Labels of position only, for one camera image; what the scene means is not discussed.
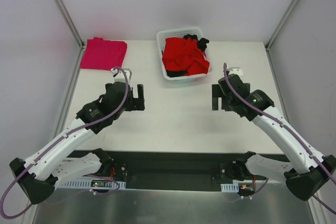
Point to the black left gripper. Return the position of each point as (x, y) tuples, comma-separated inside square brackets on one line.
[(135, 100)]

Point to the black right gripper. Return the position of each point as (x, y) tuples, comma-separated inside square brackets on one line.
[(223, 100)]

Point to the red t shirt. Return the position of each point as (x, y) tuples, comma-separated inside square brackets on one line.
[(183, 58)]

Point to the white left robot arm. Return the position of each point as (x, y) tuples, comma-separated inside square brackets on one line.
[(42, 173)]

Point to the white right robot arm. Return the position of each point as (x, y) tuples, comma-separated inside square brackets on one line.
[(306, 169)]

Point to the teal pink garment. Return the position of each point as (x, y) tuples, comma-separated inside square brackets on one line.
[(193, 78)]

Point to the folded magenta t shirt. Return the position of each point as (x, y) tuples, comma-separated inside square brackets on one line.
[(103, 54)]

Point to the black t shirt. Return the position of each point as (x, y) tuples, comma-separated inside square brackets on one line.
[(201, 43)]

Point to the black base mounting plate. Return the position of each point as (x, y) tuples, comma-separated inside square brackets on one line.
[(172, 171)]

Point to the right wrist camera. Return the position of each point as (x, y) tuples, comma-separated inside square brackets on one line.
[(234, 70)]

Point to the right aluminium frame post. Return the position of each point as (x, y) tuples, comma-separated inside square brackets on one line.
[(284, 19)]

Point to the aluminium frame post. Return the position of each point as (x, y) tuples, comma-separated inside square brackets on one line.
[(69, 22), (284, 19)]

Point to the right white cable duct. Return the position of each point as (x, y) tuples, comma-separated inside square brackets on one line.
[(230, 188)]

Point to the white cable duct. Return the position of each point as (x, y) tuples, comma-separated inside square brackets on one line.
[(230, 188), (91, 183)]

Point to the left white cable duct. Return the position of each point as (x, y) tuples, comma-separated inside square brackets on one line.
[(91, 183)]

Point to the left aluminium frame post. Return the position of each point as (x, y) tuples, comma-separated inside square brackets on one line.
[(69, 22)]

